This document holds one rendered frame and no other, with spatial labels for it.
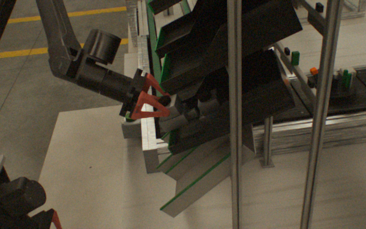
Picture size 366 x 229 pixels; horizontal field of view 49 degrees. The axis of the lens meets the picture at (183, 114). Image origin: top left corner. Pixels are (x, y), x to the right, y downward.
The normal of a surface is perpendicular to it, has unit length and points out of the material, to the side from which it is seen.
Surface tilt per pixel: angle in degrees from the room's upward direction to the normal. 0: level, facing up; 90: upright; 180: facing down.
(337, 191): 0
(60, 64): 46
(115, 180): 0
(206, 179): 90
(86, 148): 0
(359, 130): 90
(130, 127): 90
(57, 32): 40
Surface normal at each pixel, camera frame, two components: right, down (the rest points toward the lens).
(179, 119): -0.12, 0.62
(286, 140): 0.11, 0.56
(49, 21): -0.49, -0.24
